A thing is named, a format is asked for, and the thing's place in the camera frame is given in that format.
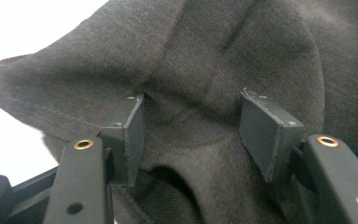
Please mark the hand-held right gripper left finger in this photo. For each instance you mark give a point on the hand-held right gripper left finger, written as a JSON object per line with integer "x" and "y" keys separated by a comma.
{"x": 80, "y": 180}

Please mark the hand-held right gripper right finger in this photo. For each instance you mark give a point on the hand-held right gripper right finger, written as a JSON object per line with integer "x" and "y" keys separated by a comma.
{"x": 338, "y": 180}

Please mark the dark pleated skirt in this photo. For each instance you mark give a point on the dark pleated skirt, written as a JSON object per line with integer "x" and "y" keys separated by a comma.
{"x": 214, "y": 56}

